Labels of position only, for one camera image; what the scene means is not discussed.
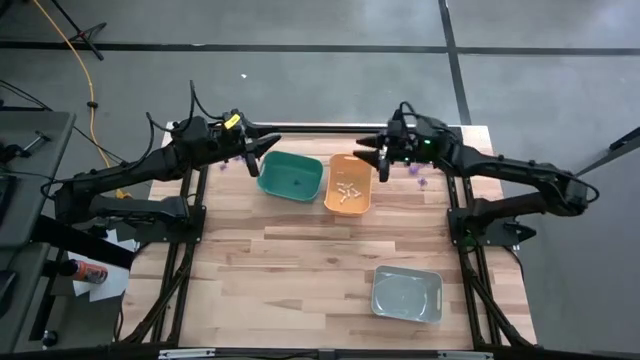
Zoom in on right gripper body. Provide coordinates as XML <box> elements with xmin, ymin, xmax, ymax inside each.
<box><xmin>377</xmin><ymin>119</ymin><xmax>454</xmax><ymax>182</ymax></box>

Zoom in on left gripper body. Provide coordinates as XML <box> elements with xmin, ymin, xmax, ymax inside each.
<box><xmin>219</xmin><ymin>110</ymin><xmax>262</xmax><ymax>178</ymax></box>

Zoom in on teal plastic basket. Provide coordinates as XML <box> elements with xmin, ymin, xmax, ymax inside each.
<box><xmin>256</xmin><ymin>150</ymin><xmax>326</xmax><ymax>204</ymax></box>

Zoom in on orange plastic basket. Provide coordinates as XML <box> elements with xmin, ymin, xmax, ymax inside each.
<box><xmin>323</xmin><ymin>153</ymin><xmax>375</xmax><ymax>218</ymax></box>

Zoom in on grey plastic basket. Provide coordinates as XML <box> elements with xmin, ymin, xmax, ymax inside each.
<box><xmin>370</xmin><ymin>264</ymin><xmax>444</xmax><ymax>325</ymax></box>

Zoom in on black metal beam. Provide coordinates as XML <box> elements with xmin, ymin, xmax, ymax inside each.
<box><xmin>32</xmin><ymin>214</ymin><xmax>137</xmax><ymax>270</ymax></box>

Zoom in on black tripod stand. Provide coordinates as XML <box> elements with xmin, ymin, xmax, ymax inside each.
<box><xmin>49</xmin><ymin>0</ymin><xmax>108</xmax><ymax>62</ymax></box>

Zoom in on white paper sheets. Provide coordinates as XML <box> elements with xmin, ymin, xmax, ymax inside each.
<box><xmin>67</xmin><ymin>227</ymin><xmax>139</xmax><ymax>303</ymax></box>

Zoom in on orange spray can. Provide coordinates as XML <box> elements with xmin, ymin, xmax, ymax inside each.
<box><xmin>58</xmin><ymin>258</ymin><xmax>109</xmax><ymax>285</ymax></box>

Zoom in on black metal stand leg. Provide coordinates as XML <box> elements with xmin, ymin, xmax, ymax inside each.
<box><xmin>548</xmin><ymin>126</ymin><xmax>640</xmax><ymax>192</ymax></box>

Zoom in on black hand tool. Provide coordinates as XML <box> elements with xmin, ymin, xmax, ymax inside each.
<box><xmin>0</xmin><ymin>130</ymin><xmax>52</xmax><ymax>164</ymax></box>

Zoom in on grey office desk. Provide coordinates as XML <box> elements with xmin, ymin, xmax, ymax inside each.
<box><xmin>0</xmin><ymin>110</ymin><xmax>76</xmax><ymax>354</ymax></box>

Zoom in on black aluminium table frame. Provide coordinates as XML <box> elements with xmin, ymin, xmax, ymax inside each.
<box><xmin>0</xmin><ymin>121</ymin><xmax>640</xmax><ymax>360</ymax></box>

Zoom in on black floor cable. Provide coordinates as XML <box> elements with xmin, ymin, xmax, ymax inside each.
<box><xmin>0</xmin><ymin>79</ymin><xmax>156</xmax><ymax>194</ymax></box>

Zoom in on yellow power cable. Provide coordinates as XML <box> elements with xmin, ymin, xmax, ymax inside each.
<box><xmin>30</xmin><ymin>0</ymin><xmax>132</xmax><ymax>201</ymax></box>

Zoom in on silver metal bracket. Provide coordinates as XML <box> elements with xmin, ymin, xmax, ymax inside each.
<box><xmin>158</xmin><ymin>348</ymin><xmax>217</xmax><ymax>360</ymax></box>
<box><xmin>438</xmin><ymin>350</ymin><xmax>495</xmax><ymax>360</ymax></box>

